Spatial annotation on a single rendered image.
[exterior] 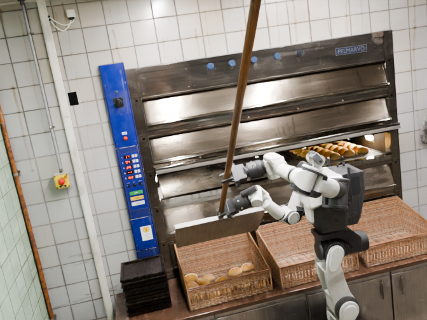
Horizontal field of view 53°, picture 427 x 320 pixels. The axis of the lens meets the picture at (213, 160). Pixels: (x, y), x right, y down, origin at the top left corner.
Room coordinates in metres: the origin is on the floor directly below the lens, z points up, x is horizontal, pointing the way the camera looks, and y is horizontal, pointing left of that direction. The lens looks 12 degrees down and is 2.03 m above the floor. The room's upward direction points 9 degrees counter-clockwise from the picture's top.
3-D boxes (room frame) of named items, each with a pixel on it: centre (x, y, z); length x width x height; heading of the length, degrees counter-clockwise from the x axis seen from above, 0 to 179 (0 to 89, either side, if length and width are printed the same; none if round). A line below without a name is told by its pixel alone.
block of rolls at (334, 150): (3.61, -0.97, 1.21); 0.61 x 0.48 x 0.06; 9
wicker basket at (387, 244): (2.92, -1.14, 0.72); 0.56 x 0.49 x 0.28; 99
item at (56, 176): (2.79, 1.00, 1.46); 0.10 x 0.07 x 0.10; 99
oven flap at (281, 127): (3.08, -0.47, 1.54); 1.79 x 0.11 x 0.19; 99
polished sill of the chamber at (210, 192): (3.10, -0.47, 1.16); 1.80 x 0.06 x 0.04; 99
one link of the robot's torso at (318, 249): (2.21, -0.62, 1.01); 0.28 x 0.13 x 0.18; 99
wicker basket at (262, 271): (2.72, 0.06, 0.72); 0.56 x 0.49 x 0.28; 101
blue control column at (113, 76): (3.82, 0.72, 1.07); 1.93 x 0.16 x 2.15; 9
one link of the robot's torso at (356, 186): (2.20, -0.59, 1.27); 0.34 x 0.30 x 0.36; 5
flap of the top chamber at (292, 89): (3.08, -0.47, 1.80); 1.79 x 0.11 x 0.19; 99
